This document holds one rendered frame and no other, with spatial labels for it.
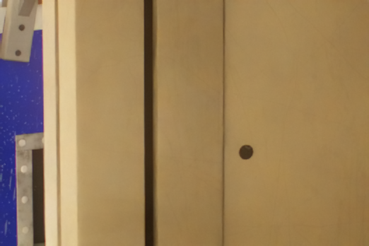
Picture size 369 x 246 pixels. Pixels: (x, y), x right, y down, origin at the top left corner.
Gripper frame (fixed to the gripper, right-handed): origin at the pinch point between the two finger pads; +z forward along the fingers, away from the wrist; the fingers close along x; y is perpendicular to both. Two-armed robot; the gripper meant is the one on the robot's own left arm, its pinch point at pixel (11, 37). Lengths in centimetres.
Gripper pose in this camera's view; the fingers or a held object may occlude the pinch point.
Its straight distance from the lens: 200.5
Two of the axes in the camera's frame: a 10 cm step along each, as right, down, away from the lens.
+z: -1.5, 9.8, 1.3
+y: 8.7, 0.7, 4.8
